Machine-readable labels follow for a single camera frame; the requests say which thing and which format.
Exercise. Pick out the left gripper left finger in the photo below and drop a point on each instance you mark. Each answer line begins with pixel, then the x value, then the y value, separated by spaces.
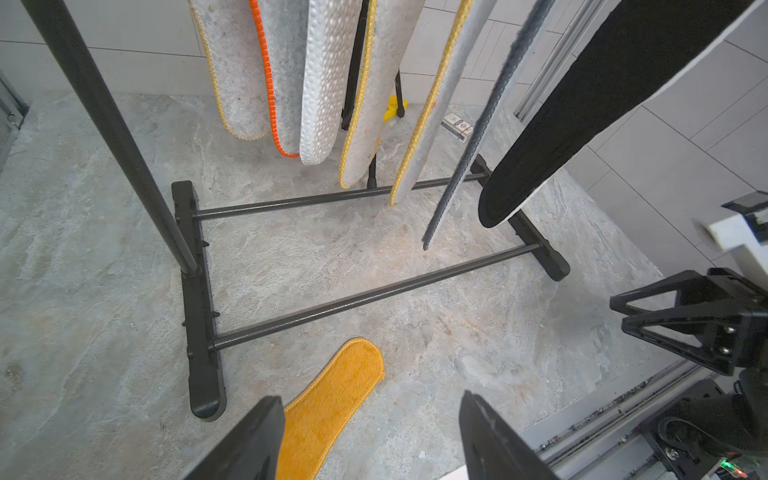
pixel 251 449

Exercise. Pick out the white dotted insole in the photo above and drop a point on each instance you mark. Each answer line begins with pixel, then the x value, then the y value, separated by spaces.
pixel 331 32

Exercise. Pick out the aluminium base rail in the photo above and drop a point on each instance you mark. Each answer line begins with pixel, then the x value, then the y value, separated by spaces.
pixel 599 437

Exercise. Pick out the grey dark-edged insole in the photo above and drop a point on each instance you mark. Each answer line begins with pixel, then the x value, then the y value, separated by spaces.
pixel 507 77

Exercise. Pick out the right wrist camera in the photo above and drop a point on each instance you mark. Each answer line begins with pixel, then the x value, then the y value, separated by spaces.
pixel 739 228

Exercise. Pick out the black clothes rack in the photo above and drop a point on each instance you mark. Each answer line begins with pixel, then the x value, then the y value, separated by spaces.
pixel 180 225

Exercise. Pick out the grey yellow-edged insole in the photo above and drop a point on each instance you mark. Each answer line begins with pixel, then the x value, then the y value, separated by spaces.
pixel 469 21

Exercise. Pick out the white black insole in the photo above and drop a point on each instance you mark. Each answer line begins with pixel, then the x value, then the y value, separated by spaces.
pixel 640 49

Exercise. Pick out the beige yellow-edged insole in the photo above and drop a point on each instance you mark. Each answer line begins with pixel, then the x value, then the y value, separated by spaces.
pixel 375 90

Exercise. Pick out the grey cream-edged insole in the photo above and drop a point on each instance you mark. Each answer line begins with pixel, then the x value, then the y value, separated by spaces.
pixel 229 38

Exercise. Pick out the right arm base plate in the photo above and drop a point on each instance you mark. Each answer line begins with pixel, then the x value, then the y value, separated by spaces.
pixel 707 431

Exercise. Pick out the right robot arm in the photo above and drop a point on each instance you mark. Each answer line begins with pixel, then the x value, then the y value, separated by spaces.
pixel 717 321

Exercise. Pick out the grey orange-edged insole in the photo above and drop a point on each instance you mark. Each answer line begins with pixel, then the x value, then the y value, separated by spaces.
pixel 281 28

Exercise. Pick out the yellow insole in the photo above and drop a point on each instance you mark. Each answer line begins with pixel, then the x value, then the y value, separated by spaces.
pixel 316 418

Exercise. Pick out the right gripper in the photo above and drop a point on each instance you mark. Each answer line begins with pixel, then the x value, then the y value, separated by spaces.
pixel 727 331

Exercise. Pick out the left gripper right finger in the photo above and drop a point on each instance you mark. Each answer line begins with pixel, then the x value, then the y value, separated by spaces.
pixel 492 449

